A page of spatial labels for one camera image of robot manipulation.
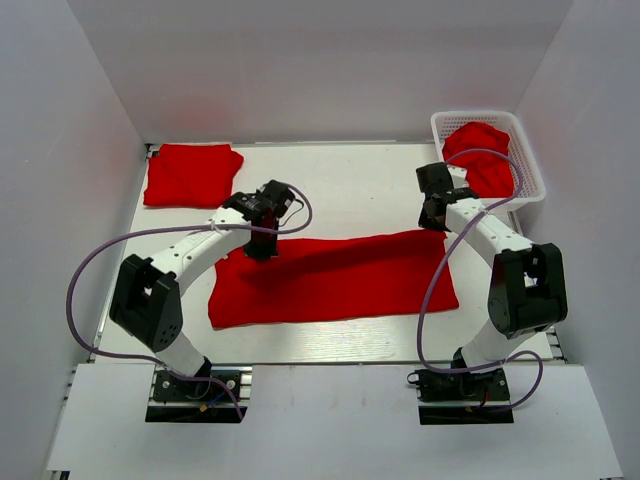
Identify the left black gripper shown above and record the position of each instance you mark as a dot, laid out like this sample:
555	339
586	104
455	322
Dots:
262	252

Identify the white plastic basket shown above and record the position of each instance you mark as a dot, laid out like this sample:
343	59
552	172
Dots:
528	184

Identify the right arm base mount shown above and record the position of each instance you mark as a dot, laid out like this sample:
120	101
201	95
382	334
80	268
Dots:
462	399

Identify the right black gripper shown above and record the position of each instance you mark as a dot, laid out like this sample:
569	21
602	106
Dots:
425	222

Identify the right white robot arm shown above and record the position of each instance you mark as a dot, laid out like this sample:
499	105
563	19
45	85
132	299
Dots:
527	292

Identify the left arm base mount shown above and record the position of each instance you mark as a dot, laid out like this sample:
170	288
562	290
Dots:
174	401

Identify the folded red t shirt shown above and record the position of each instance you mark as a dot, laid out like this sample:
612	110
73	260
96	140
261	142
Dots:
191	176

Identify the red t shirt in basket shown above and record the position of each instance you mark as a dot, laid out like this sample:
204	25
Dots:
473	147

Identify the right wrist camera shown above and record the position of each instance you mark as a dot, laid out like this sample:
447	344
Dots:
458	176

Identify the red t shirt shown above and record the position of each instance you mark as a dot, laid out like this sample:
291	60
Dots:
473	147
318	280
191	176

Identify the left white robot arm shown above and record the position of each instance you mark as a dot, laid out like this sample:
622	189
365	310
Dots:
147	299

